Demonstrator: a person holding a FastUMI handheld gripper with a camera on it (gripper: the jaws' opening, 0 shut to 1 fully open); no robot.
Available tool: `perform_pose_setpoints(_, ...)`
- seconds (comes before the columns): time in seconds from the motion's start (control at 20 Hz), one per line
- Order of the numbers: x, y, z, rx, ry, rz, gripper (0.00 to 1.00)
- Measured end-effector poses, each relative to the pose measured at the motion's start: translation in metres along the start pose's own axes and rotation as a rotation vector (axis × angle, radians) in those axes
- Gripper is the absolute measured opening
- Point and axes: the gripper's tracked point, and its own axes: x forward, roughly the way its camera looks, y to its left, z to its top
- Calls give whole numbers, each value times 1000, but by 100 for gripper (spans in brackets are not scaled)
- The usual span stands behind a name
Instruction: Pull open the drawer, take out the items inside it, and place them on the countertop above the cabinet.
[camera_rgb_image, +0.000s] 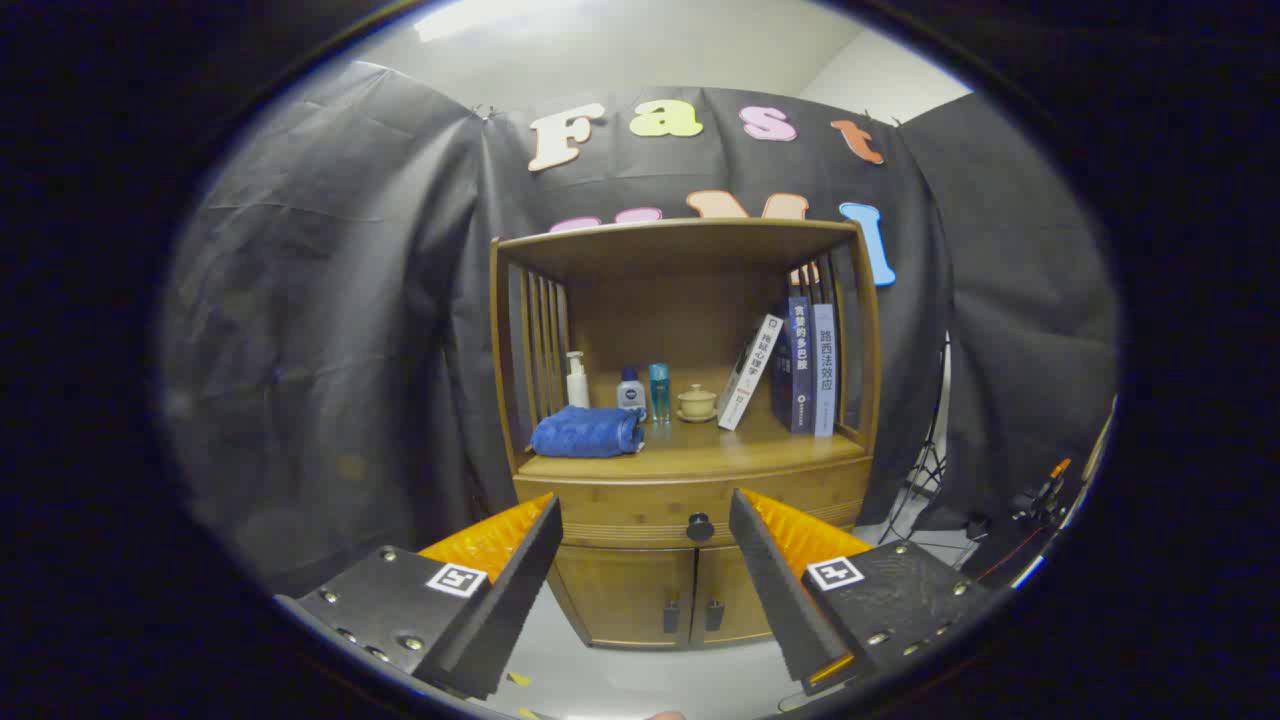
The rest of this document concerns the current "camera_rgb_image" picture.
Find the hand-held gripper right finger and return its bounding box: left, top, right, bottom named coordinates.
left=728, top=487, right=991, bottom=697

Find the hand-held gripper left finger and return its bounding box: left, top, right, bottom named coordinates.
left=275, top=492, right=564, bottom=701

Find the wooden drawer with black knob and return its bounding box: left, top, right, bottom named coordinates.
left=513, top=458, right=873, bottom=549

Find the wooden cabinet door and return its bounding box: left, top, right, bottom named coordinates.
left=548, top=545, right=697, bottom=649
left=690, top=545, right=801, bottom=646

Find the wooden cabinet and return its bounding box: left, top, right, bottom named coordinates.
left=489, top=218, right=883, bottom=651

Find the folded blue towel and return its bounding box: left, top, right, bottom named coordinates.
left=529, top=405, right=647, bottom=459

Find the black tripod stand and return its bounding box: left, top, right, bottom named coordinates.
left=880, top=340, right=961, bottom=546

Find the white book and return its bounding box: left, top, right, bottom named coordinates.
left=717, top=314, right=785, bottom=432

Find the pale lilac book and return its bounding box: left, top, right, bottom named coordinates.
left=811, top=303, right=838, bottom=438

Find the dark blue book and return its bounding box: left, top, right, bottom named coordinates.
left=770, top=296, right=816, bottom=434

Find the black clamp with orange tip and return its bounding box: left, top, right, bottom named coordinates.
left=1010, top=458, right=1076, bottom=526

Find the black backdrop cloth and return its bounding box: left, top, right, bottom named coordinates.
left=165, top=60, right=1119, bottom=591

